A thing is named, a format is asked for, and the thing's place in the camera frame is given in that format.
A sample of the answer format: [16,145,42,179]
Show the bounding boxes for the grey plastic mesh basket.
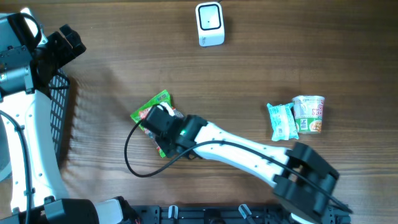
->
[0,70,72,183]

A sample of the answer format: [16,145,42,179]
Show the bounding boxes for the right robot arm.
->
[141,105,352,223]

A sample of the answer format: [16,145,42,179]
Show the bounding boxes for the green candy bag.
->
[130,90,184,158]

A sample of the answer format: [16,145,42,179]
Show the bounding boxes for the left camera cable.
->
[0,110,34,224]

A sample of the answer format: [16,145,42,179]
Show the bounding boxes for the cup noodles container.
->
[292,95,325,134]

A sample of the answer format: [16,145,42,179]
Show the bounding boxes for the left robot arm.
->
[1,9,125,223]

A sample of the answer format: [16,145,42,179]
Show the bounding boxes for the white barcode scanner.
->
[195,1,225,47]

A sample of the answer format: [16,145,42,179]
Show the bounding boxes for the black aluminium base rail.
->
[133,204,307,224]

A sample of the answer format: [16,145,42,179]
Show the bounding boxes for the teal snack wrapper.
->
[267,103,299,141]

